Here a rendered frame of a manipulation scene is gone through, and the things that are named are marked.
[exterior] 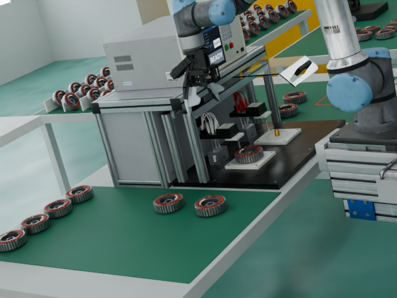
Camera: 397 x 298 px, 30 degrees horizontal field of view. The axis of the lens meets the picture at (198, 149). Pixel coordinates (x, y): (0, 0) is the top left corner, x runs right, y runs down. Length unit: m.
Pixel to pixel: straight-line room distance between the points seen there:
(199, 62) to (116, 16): 4.75
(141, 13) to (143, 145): 4.01
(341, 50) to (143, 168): 1.20
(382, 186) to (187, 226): 0.74
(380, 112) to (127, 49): 1.16
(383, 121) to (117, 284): 0.92
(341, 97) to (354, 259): 1.74
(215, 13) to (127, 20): 4.77
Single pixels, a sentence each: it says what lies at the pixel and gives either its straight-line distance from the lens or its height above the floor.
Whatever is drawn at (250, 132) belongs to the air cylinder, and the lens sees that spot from 3.14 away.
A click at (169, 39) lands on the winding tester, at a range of 2.81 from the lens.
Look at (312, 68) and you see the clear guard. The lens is 3.08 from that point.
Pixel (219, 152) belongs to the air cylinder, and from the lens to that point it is 2.94.
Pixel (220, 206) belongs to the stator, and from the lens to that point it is 2.56.
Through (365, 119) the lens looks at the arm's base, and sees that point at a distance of 2.18.
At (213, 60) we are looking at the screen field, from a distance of 2.94.
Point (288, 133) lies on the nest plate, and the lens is 3.09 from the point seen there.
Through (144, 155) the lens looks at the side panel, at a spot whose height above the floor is 0.88.
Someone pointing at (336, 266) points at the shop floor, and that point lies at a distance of 3.63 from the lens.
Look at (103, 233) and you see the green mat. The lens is 2.67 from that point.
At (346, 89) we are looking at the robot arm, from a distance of 2.01.
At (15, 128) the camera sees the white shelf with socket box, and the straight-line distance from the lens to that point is 2.52.
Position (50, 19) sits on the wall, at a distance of 10.91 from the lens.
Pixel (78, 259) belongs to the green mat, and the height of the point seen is 0.75.
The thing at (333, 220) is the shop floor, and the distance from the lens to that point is 4.07.
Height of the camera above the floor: 1.78
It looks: 19 degrees down
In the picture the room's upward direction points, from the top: 14 degrees counter-clockwise
